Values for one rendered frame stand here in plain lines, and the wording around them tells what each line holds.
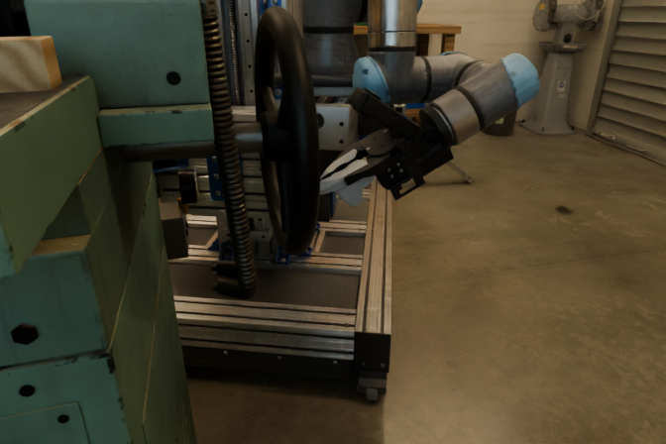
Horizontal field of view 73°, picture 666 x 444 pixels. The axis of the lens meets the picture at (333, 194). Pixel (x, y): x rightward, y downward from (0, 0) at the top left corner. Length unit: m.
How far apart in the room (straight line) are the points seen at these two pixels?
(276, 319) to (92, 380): 0.81
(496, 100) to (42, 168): 0.56
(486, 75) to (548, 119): 3.48
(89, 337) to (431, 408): 1.03
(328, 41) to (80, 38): 0.67
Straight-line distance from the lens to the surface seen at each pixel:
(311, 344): 1.18
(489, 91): 0.69
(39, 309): 0.38
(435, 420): 1.29
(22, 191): 0.26
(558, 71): 4.15
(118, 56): 0.44
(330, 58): 1.02
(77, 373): 0.42
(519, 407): 1.37
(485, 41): 4.19
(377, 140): 0.67
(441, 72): 0.75
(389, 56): 0.71
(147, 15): 0.44
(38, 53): 0.37
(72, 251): 0.36
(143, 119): 0.43
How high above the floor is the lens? 0.95
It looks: 22 degrees down
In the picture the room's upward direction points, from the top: straight up
